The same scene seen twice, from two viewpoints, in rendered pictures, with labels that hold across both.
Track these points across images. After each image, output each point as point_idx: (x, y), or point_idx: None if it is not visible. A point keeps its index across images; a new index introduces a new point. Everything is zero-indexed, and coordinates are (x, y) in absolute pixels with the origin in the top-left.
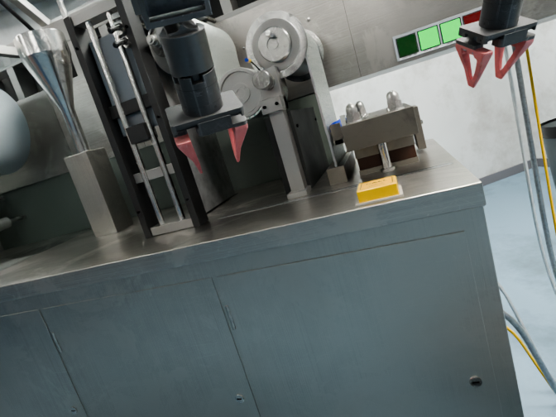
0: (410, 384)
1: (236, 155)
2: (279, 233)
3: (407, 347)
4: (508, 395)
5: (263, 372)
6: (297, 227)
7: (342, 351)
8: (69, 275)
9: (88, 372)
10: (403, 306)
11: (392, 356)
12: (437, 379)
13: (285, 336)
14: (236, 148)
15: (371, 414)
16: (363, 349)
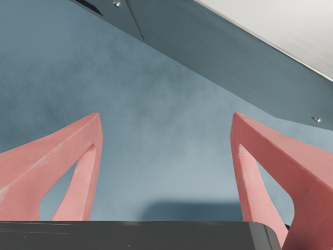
0: (271, 93)
1: (234, 160)
2: (243, 35)
3: (291, 96)
4: (327, 127)
5: (147, 16)
6: (278, 54)
7: (235, 63)
8: None
9: None
10: (319, 100)
11: (274, 88)
12: (292, 104)
13: (185, 27)
14: (242, 215)
15: (227, 73)
16: (253, 74)
